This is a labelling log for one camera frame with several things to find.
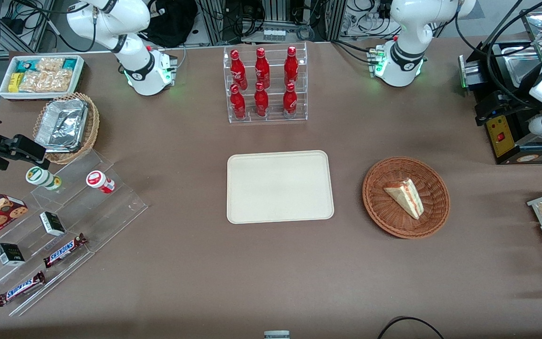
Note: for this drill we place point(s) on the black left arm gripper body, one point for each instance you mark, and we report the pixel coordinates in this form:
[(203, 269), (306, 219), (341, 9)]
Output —
[(515, 92)]

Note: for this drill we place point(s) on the triangular sandwich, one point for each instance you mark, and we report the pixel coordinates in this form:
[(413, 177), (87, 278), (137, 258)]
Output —
[(407, 197)]

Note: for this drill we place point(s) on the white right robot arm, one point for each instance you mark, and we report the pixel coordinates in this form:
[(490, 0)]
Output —
[(134, 19)]

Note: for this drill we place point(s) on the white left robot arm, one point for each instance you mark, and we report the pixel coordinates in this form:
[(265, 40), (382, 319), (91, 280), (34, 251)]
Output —
[(407, 23)]

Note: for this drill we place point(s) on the oval light wicker basket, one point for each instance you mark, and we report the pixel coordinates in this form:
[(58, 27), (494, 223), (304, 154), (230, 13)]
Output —
[(91, 132)]

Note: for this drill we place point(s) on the round brown wicker basket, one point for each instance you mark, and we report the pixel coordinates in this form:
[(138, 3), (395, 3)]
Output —
[(384, 216)]

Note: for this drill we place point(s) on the beige rectangular serving tray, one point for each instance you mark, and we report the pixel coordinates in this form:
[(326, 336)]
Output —
[(280, 188)]

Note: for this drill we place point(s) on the black glass food warmer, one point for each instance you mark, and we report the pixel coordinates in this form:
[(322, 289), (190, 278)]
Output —
[(501, 136)]

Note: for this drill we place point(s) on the steel warmer pan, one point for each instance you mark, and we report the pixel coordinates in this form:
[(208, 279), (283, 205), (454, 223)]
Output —
[(518, 66)]

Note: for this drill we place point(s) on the green lid white cup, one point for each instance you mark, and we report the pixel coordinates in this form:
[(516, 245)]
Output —
[(40, 177)]

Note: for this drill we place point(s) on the silver foil container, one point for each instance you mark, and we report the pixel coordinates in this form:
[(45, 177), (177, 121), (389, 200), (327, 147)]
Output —
[(61, 125)]

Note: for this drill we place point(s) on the white rectangular snack bin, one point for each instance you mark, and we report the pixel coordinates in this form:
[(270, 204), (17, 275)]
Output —
[(3, 92)]

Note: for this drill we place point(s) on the yellow snack packet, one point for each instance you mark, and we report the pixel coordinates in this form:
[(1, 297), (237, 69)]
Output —
[(14, 83)]

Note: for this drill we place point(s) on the clear cracker bag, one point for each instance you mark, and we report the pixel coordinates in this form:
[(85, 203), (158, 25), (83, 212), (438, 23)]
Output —
[(50, 64), (47, 81)]

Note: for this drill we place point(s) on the small black carton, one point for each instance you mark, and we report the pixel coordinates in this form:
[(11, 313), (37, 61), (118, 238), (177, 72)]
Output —
[(52, 223), (10, 254)]

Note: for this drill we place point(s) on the teal snack packet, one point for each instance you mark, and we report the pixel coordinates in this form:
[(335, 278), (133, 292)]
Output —
[(69, 63), (25, 66)]

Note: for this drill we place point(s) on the red lid white cup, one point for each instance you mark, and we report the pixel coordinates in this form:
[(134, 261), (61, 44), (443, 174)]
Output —
[(99, 181)]

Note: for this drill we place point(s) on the brown snickers bar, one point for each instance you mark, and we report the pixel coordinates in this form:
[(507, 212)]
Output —
[(65, 250), (20, 288)]

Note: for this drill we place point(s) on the clear acrylic stepped display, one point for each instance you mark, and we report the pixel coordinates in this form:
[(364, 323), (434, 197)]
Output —
[(111, 212)]

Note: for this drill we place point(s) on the black fabric bag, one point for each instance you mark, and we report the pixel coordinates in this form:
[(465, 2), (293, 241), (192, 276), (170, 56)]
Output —
[(172, 23)]

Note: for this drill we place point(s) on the red cola bottle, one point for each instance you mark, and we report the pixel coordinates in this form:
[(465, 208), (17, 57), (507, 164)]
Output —
[(262, 68), (290, 100), (238, 70), (261, 101), (291, 67), (238, 103)]

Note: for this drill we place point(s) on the clear acrylic bottle rack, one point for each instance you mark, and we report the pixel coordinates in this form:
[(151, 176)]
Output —
[(271, 117)]

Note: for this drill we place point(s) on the white power strip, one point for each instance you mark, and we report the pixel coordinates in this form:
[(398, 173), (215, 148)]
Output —
[(274, 34)]

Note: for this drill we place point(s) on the small grey box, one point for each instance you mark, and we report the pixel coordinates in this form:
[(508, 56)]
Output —
[(276, 334)]

